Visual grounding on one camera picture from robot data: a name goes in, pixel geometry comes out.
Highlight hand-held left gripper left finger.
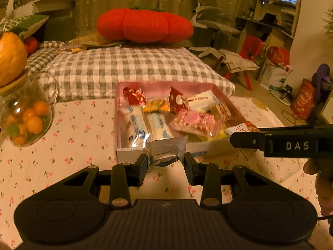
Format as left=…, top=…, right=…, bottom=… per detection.
left=62, top=153, right=149, bottom=209

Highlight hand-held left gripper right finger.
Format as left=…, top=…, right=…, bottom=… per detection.
left=183, top=152, right=272, bottom=209

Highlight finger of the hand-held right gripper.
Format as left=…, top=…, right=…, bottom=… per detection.
left=230, top=131, right=266, bottom=151

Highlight orange white lotus snack packet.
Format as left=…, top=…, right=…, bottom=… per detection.
left=224, top=121, right=261, bottom=160

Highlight pink cardboard box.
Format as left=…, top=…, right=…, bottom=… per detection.
left=114, top=81, right=251, bottom=162

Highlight silver foil packet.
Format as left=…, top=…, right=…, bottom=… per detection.
left=145, top=135, right=188, bottom=174

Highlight beige red label snack packet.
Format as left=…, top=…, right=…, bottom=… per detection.
left=210, top=101, right=232, bottom=122

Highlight white blue milk snack packet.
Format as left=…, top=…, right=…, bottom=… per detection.
left=143, top=111, right=175, bottom=141
left=120, top=107, right=147, bottom=149

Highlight pink sprinkled snack packet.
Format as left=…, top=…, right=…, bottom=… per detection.
left=169, top=109, right=222, bottom=138

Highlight white red label snack packet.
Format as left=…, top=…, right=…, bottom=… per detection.
left=186, top=90, right=218, bottom=110

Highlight red foil candy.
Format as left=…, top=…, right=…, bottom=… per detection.
left=123, top=86, right=147, bottom=106

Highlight person's right hand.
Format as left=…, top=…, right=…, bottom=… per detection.
left=303, top=158, right=333, bottom=214

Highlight orange printed bag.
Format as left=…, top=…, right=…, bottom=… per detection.
left=290, top=78, right=317, bottom=121

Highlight white floor scale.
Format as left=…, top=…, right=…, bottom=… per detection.
left=270, top=84, right=295, bottom=106

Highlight yellow orange small snack packet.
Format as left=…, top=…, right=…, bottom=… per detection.
left=143, top=99, right=171, bottom=113

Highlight purple plush toy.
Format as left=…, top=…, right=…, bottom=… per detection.
left=312, top=63, right=333, bottom=100

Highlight cherry print bed sheet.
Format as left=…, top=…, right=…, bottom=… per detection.
left=0, top=95, right=333, bottom=240

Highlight white orange plastic bag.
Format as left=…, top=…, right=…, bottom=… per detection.
left=260, top=46, right=293, bottom=91

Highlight crumpled newspaper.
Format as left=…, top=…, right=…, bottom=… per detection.
left=220, top=49, right=260, bottom=74

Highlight red plastic chair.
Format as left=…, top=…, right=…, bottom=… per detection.
left=224, top=35, right=265, bottom=89

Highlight grey checked pillow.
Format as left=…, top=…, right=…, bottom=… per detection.
left=26, top=40, right=236, bottom=103

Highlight pile of small oranges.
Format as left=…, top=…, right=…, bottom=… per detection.
left=5, top=100, right=51, bottom=146

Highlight white grey office chair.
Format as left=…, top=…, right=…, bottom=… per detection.
left=191, top=0, right=241, bottom=58

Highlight wooden desk shelf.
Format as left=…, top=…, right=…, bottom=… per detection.
left=235, top=0, right=302, bottom=58

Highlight green potted plant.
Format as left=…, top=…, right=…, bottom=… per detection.
left=323, top=8, right=333, bottom=37

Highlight golden snack bags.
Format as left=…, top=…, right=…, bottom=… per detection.
left=60, top=33, right=125, bottom=54

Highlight red pumpkin cushion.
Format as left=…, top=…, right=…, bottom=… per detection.
left=97, top=7, right=193, bottom=45

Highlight small red plush cushion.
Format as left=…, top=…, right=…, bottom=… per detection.
left=23, top=36, right=39, bottom=56

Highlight glass jar with orange lid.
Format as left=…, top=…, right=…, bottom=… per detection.
left=0, top=32, right=59, bottom=147

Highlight white shelf unit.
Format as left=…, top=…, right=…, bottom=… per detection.
left=13, top=0, right=76, bottom=19

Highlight green snowflake cushion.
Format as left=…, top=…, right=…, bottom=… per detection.
left=0, top=14, right=50, bottom=40

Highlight floor cable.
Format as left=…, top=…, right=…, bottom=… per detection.
left=282, top=109, right=313, bottom=127

